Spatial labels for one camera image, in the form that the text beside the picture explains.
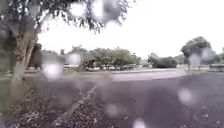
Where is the concrete kerb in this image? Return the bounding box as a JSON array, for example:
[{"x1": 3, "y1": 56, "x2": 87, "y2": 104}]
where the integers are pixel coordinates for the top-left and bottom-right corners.
[{"x1": 49, "y1": 83, "x2": 101, "y2": 128}]

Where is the leaf-strewn ground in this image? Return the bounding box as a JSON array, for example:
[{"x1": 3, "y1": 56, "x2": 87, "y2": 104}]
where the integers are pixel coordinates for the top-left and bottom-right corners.
[{"x1": 0, "y1": 78, "x2": 111, "y2": 128}]

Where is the dark asphalt road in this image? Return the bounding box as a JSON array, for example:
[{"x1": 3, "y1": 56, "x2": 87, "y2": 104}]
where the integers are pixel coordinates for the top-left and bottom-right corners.
[{"x1": 63, "y1": 71, "x2": 224, "y2": 128}]

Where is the large tree with pale trunk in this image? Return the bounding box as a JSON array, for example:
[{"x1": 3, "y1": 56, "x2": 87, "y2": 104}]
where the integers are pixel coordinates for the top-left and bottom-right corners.
[{"x1": 0, "y1": 0, "x2": 131, "y2": 83}]

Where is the dark bush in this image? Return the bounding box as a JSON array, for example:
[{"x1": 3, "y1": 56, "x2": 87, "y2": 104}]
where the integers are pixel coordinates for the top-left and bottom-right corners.
[{"x1": 147, "y1": 52, "x2": 179, "y2": 70}]

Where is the pale cross road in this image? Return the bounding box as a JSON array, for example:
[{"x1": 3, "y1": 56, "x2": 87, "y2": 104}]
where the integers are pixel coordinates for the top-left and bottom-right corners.
[{"x1": 24, "y1": 68, "x2": 188, "y2": 83}]

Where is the row of parked cars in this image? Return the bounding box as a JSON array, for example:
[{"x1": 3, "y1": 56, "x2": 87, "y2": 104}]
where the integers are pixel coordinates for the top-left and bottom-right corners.
[{"x1": 83, "y1": 64, "x2": 138, "y2": 72}]

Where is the round-crowned tree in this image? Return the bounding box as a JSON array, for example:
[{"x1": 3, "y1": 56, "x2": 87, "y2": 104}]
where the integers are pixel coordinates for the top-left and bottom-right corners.
[{"x1": 180, "y1": 35, "x2": 217, "y2": 70}]

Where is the row of trees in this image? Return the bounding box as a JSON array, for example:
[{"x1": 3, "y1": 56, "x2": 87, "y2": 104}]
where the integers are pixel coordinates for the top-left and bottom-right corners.
[{"x1": 64, "y1": 45, "x2": 143, "y2": 71}]

